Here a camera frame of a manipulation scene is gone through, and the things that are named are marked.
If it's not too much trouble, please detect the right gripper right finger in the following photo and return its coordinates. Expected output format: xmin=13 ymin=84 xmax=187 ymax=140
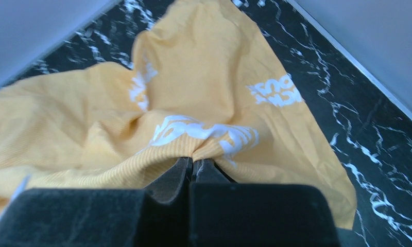
xmin=189 ymin=159 xmax=340 ymax=246

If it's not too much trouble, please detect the blue and yellow pillowcase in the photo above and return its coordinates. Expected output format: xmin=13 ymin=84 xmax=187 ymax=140
xmin=0 ymin=1 xmax=357 ymax=229

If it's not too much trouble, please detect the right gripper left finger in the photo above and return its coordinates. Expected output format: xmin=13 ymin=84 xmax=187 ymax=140
xmin=0 ymin=157 xmax=193 ymax=246

